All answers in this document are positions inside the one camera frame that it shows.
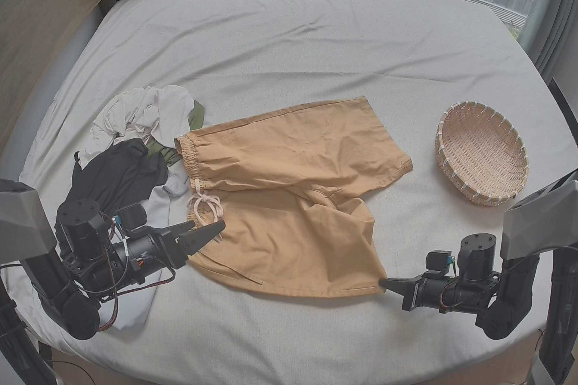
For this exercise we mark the bed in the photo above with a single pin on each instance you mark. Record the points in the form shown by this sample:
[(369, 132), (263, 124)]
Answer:
[(293, 36)]

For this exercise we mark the round woven basket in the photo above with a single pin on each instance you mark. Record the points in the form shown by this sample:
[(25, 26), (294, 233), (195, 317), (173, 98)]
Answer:
[(483, 153)]

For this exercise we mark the black garment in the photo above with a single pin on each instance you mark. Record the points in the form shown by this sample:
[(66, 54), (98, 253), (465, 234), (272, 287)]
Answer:
[(117, 175)]

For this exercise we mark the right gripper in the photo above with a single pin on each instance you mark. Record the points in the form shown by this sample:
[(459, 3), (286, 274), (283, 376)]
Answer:
[(424, 293)]

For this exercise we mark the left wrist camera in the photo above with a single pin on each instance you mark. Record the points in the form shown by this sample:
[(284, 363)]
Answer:
[(133, 216)]

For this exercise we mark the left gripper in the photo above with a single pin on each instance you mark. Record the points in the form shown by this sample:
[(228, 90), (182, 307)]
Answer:
[(149, 252)]

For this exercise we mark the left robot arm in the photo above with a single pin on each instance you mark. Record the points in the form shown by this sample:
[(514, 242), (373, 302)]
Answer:
[(76, 220)]

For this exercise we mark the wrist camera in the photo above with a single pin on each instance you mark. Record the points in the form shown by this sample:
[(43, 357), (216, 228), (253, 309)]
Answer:
[(133, 216), (438, 261)]

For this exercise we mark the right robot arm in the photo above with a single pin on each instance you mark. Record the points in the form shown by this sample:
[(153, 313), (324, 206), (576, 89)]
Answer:
[(510, 297)]

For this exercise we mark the white garment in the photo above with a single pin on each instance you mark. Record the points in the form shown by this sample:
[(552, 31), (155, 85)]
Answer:
[(149, 112)]

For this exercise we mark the pale blue garment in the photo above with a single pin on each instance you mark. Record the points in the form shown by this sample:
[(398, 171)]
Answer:
[(156, 211)]

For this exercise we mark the tan shorts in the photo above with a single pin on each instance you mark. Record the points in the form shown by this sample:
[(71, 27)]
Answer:
[(280, 175)]

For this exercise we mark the green garment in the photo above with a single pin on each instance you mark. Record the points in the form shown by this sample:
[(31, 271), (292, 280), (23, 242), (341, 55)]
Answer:
[(196, 117)]

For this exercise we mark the grey-green curtain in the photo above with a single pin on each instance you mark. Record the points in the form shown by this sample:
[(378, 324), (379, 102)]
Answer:
[(555, 4)]

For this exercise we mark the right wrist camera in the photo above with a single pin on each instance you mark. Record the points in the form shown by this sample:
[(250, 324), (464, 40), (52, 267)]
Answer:
[(438, 261)]

